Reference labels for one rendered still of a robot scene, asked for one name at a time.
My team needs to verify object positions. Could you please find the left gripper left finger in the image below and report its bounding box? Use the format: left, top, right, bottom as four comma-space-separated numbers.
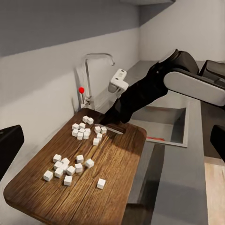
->
0, 125, 24, 180

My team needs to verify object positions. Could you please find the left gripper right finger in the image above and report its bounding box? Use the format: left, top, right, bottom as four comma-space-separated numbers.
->
210, 124, 225, 162

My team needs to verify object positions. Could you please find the cutting board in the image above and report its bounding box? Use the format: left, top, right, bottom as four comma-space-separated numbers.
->
3, 108, 147, 225

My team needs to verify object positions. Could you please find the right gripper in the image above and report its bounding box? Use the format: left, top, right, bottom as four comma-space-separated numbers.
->
100, 81, 151, 125

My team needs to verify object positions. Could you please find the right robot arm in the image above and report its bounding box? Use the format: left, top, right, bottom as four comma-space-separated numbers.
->
100, 49, 225, 125

